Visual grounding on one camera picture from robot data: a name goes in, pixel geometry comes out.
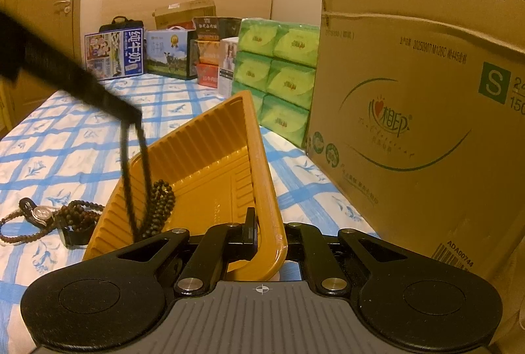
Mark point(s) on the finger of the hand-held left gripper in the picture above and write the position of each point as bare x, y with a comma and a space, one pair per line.
61, 71

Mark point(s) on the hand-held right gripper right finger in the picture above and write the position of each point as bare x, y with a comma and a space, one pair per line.
297, 240

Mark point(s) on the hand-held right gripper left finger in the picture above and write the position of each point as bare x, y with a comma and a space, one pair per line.
251, 225

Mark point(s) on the gold plastic tray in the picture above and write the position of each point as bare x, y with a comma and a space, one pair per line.
205, 157

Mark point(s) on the black wrist band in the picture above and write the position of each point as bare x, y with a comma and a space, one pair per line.
71, 236

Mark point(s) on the blue milk carton box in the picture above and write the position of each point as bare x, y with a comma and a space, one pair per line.
117, 54

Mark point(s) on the black bag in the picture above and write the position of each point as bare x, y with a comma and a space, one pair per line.
119, 24

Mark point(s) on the wooden headboard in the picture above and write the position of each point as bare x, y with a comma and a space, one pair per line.
131, 3

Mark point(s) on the milk gift box with cow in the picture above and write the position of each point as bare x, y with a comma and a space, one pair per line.
168, 54

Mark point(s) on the flat brown cardboard box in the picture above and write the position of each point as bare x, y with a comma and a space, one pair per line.
184, 13

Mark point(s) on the orange noodle box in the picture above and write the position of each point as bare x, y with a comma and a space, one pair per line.
207, 52

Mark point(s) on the red noodle box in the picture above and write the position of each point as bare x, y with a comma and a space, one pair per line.
208, 74

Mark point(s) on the stack of green tissue packs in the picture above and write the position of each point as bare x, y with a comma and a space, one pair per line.
279, 71

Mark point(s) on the black noodle bowl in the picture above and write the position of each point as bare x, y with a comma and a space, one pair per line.
213, 28

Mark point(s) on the white product box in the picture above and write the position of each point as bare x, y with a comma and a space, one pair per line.
227, 67

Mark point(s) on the large cardboard box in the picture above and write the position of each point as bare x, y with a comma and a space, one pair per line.
410, 91

